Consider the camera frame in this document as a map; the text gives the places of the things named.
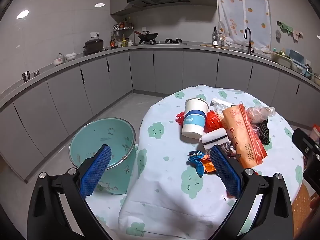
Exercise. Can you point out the gas stove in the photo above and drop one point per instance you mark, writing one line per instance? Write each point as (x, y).
(172, 42)

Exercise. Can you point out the white wall socket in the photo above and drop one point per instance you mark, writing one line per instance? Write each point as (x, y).
(95, 34)

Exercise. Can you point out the wooden cutting board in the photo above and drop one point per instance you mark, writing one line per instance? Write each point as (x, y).
(210, 45)

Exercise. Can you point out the orange print window curtain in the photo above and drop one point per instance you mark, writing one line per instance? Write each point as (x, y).
(245, 12)

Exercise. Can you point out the small patterned wrapper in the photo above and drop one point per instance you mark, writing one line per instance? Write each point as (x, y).
(230, 150)

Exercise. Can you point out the orange candy wrapper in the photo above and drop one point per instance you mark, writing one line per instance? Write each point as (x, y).
(208, 166)

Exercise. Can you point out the teal metal bin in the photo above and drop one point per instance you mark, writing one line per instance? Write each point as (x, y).
(105, 140)

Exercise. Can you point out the metal knife rack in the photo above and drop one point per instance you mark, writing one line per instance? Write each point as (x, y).
(217, 37)

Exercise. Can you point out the orange perforated stool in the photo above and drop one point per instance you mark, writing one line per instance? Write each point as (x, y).
(301, 205)

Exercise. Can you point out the grey kitchen counter cabinets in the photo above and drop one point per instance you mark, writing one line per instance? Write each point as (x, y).
(170, 70)

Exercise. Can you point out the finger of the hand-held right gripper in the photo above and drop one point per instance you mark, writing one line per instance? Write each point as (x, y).
(303, 140)
(312, 172)

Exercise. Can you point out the red plastic bag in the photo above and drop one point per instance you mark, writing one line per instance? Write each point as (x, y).
(212, 122)

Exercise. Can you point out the white bowl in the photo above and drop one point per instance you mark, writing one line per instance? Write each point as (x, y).
(70, 57)

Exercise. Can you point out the counter pop-up socket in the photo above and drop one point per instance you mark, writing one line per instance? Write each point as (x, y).
(25, 76)

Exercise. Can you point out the dish rack with containers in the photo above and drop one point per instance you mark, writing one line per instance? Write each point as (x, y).
(292, 60)

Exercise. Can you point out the black rice cooker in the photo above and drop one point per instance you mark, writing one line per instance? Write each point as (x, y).
(93, 46)

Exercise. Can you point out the dark sauce bottle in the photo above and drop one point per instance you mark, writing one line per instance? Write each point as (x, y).
(113, 42)

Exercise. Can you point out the clear plastic bag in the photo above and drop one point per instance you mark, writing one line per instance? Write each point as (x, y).
(260, 113)

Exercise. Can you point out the white sponge black stripe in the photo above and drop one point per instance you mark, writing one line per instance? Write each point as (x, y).
(215, 137)

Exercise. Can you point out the black wok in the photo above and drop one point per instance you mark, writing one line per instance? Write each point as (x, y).
(148, 35)

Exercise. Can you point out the corner spice rack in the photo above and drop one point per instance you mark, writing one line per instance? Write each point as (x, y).
(123, 30)

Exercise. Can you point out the lidded patterned bowl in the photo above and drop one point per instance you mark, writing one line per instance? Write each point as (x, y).
(58, 60)

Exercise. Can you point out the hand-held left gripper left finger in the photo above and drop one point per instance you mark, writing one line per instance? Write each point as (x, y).
(96, 172)

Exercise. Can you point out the dark kitchen faucet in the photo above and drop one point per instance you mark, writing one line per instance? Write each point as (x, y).
(250, 42)

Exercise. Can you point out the black mesh net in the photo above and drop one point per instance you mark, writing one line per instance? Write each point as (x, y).
(262, 131)

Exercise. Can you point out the white wrapper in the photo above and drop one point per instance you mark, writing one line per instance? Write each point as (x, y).
(221, 103)

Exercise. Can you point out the red mesh net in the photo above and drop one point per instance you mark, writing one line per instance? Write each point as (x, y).
(180, 118)

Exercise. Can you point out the blue candy wrapper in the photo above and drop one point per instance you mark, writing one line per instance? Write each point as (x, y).
(196, 161)

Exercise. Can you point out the white cloth by sink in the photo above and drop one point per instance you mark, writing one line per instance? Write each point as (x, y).
(265, 50)

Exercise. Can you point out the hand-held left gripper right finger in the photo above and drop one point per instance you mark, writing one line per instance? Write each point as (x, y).
(225, 172)

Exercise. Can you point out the orange zip bag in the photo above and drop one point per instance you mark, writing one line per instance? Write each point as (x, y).
(241, 135)

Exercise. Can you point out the hanging rags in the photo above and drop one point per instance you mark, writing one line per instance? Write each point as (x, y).
(287, 28)

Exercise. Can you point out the white paper cup blue band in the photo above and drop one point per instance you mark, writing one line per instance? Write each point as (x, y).
(195, 120)

